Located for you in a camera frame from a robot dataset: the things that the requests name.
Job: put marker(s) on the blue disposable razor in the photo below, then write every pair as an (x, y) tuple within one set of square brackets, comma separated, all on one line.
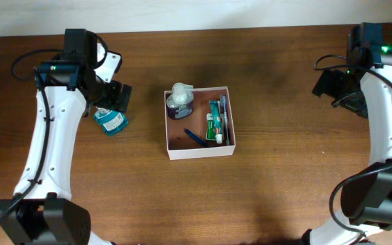
[(196, 138)]

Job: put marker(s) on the blue and white toothbrush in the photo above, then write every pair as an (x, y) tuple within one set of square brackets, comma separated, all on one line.
[(223, 104)]

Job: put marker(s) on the toothpaste tube white cap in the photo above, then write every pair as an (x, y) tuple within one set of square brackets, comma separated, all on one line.
[(214, 106)]

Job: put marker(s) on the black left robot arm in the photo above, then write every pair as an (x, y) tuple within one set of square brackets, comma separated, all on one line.
[(77, 78)]

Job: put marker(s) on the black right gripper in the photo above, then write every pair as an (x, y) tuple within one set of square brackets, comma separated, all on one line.
[(327, 84)]

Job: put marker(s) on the white cardboard box pink interior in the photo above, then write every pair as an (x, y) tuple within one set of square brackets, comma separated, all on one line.
[(186, 138)]

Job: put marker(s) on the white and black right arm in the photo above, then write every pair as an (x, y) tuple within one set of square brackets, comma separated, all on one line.
[(361, 205)]

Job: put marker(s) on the green soap packet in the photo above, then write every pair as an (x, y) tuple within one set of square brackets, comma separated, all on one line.
[(212, 127)]

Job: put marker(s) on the clear foaming soap pump bottle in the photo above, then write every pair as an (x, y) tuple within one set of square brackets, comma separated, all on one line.
[(180, 103)]

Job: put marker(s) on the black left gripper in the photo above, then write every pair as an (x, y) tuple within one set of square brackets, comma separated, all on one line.
[(111, 101)]

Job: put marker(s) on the teal mouthwash bottle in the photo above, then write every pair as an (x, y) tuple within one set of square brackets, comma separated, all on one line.
[(112, 122)]

